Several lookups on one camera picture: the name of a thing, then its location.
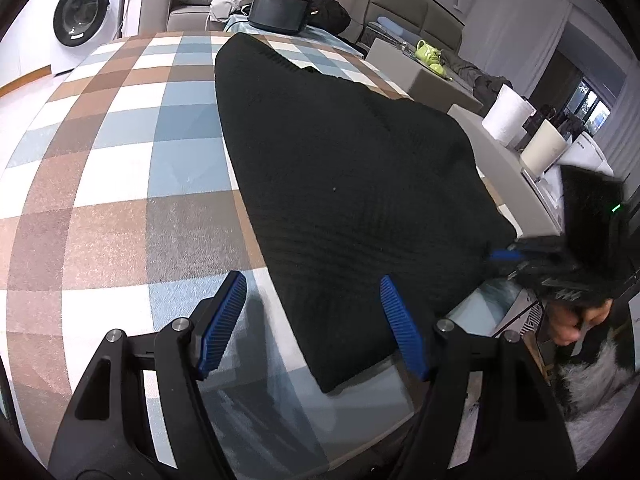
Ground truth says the black knit sweater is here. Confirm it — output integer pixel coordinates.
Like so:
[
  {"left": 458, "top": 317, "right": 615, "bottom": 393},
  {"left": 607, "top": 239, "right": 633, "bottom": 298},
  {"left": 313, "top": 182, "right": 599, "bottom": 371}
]
[{"left": 214, "top": 32, "right": 521, "bottom": 395}]

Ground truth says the blue pillow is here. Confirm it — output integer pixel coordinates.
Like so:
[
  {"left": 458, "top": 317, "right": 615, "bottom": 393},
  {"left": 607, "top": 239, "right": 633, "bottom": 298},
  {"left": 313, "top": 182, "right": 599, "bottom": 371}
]
[{"left": 377, "top": 17, "right": 416, "bottom": 41}]

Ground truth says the green teapot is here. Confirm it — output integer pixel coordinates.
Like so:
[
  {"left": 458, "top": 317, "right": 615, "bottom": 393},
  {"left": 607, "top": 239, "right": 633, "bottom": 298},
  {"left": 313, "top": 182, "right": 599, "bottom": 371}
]
[{"left": 415, "top": 40, "right": 446, "bottom": 76}]

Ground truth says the light blue cloth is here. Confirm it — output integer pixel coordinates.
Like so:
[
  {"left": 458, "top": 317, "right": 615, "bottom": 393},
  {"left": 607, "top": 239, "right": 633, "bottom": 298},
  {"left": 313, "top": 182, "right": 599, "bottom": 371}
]
[{"left": 223, "top": 15, "right": 366, "bottom": 58}]

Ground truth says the white curtain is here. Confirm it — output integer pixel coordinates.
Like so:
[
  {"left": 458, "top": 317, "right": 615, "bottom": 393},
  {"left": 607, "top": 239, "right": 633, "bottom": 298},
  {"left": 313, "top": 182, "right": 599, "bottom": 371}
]
[{"left": 462, "top": 0, "right": 573, "bottom": 88}]

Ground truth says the black jacket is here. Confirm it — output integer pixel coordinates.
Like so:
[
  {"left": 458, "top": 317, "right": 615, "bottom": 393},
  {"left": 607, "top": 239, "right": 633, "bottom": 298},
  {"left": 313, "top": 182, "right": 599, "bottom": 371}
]
[{"left": 243, "top": 0, "right": 351, "bottom": 36}]

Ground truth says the white washing machine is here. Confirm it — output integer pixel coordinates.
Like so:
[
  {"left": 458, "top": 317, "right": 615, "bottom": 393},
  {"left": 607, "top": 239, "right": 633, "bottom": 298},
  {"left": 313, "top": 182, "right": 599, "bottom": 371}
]
[{"left": 47, "top": 0, "right": 133, "bottom": 76}]

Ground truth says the grey sofa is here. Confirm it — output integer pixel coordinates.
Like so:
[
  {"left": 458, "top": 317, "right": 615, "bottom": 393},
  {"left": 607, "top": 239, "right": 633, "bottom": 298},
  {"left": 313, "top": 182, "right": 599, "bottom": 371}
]
[{"left": 137, "top": 0, "right": 513, "bottom": 111}]

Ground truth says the grey box table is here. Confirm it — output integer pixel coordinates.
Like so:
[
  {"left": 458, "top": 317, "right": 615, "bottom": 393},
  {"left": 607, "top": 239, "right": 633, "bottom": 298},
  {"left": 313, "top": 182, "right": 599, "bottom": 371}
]
[{"left": 367, "top": 40, "right": 483, "bottom": 111}]

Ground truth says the person's right hand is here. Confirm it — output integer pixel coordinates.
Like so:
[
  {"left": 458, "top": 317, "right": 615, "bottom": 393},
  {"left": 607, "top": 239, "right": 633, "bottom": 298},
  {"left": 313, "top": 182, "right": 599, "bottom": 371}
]
[{"left": 546, "top": 297, "right": 616, "bottom": 347}]

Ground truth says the white appliance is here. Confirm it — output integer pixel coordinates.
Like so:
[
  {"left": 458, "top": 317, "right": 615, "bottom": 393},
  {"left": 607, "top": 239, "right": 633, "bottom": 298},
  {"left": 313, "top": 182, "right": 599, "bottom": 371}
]
[{"left": 567, "top": 130, "right": 616, "bottom": 177}]

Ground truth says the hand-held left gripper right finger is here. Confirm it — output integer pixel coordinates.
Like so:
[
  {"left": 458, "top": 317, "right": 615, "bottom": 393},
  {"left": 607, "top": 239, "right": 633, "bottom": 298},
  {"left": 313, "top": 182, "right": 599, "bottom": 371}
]
[{"left": 379, "top": 275, "right": 577, "bottom": 480}]

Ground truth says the white paper towel roll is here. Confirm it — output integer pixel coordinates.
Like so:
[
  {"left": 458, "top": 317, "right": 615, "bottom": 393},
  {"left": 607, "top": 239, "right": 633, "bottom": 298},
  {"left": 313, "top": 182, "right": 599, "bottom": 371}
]
[{"left": 482, "top": 84, "right": 536, "bottom": 147}]

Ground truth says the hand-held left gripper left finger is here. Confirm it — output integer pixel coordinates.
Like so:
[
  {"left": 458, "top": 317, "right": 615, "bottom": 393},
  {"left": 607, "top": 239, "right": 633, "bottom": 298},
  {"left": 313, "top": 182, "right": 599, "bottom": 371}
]
[{"left": 50, "top": 269, "right": 249, "bottom": 480}]

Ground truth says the dark grey garment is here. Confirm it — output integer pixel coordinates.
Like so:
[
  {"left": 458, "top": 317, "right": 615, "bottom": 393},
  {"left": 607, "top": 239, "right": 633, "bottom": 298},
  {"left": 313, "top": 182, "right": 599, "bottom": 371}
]
[{"left": 450, "top": 55, "right": 513, "bottom": 106}]

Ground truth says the checked tablecloth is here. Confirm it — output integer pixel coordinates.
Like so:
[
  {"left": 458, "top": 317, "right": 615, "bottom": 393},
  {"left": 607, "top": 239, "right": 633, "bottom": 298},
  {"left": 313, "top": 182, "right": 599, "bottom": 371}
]
[{"left": 0, "top": 30, "right": 516, "bottom": 480}]

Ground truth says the person's right forearm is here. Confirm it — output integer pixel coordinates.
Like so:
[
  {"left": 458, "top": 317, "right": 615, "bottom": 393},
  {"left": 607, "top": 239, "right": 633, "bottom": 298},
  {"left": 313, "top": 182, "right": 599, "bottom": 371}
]
[{"left": 555, "top": 305, "right": 640, "bottom": 441}]

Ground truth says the grey white garment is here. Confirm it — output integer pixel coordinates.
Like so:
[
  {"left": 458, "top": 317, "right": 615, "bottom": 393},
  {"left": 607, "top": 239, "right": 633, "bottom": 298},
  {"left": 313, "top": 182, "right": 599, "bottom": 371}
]
[{"left": 210, "top": 0, "right": 256, "bottom": 23}]

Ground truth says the black rice cooker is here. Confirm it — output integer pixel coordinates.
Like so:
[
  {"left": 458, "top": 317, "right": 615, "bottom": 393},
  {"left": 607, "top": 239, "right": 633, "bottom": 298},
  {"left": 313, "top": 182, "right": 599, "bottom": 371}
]
[{"left": 248, "top": 0, "right": 311, "bottom": 35}]

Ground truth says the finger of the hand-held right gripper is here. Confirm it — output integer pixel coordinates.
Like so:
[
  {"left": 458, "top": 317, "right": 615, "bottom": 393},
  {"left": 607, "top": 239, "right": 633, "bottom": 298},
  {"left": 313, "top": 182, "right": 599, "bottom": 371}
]
[{"left": 487, "top": 236, "right": 572, "bottom": 273}]

